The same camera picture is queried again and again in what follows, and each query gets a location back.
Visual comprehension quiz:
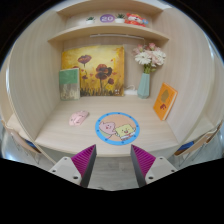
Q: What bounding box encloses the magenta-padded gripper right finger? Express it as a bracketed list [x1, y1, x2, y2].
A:
[130, 144, 178, 188]

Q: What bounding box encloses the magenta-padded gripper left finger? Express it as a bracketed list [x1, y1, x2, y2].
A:
[48, 144, 98, 188]

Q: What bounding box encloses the pink computer mouse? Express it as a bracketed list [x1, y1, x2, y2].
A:
[68, 110, 90, 127]

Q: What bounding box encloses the round cartoon mouse pad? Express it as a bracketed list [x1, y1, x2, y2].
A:
[94, 111, 141, 146]

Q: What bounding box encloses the wooden chair with blue seat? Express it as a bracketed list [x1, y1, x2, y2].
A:
[173, 121, 224, 168]
[1, 119, 44, 164]

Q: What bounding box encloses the orange covered book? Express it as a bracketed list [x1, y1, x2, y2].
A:
[152, 82, 179, 121]

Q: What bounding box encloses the pale green faceted vase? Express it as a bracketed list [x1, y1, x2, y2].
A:
[137, 72, 151, 100]

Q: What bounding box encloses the green covered book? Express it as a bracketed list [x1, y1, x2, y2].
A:
[59, 68, 81, 101]

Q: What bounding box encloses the yellow poppy flower painting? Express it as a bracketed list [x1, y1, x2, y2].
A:
[60, 44, 126, 98]

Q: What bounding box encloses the pink and white flower bouquet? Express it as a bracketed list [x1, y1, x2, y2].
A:
[132, 42, 167, 75]

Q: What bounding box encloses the wooden shelf unit with ornaments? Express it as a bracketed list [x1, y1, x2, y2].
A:
[47, 1, 170, 48]

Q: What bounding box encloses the white charger with cable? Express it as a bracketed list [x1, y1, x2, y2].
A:
[124, 84, 139, 97]

